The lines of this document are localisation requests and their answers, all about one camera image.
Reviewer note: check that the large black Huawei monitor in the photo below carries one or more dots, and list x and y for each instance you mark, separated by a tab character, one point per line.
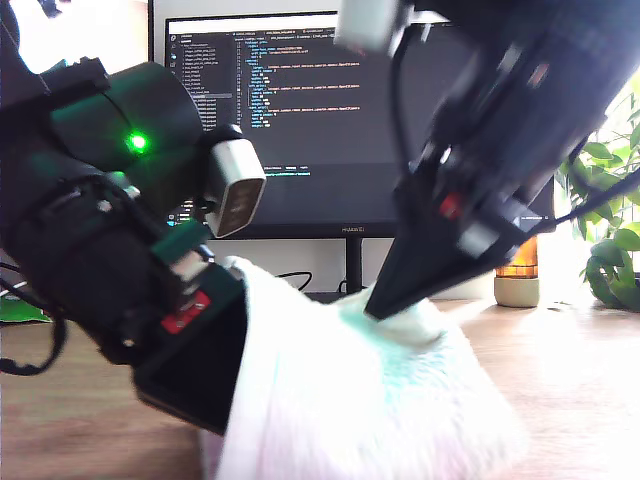
325	125

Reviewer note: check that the pastel green pink tea towel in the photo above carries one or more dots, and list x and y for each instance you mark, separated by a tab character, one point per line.
350	390

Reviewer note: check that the green leafy houseplant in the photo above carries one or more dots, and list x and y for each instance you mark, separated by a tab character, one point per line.
610	225

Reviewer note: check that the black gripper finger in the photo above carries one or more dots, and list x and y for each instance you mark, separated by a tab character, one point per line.
450	275
410	240

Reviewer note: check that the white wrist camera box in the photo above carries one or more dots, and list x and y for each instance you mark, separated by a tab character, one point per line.
235	180
370	22

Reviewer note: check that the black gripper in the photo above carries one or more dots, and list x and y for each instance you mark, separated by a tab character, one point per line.
90	260

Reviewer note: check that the green packet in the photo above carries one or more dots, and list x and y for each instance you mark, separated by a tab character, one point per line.
20	310

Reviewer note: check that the amber glass jar beige base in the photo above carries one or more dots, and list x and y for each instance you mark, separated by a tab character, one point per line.
517	287

